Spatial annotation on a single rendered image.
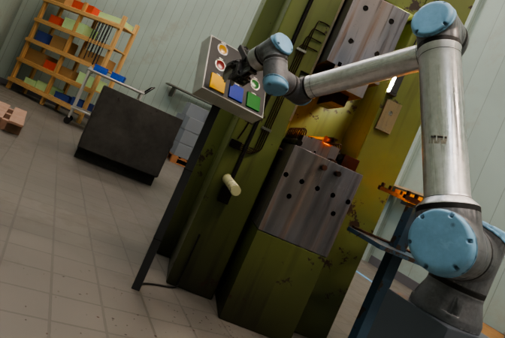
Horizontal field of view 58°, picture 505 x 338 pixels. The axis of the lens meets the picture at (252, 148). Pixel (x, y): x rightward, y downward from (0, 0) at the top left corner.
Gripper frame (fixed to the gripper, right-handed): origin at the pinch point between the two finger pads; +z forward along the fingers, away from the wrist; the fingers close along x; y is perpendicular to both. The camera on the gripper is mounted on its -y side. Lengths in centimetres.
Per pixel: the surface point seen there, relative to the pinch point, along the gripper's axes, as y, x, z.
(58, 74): -357, 62, 694
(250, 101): 2.0, 18.3, 4.9
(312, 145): 7, 61, 7
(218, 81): 0.4, 0.0, 4.9
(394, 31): -50, 74, -33
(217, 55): -12.4, -2.0, 5.7
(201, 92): 6.5, -4.8, 9.6
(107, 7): -575, 114, 715
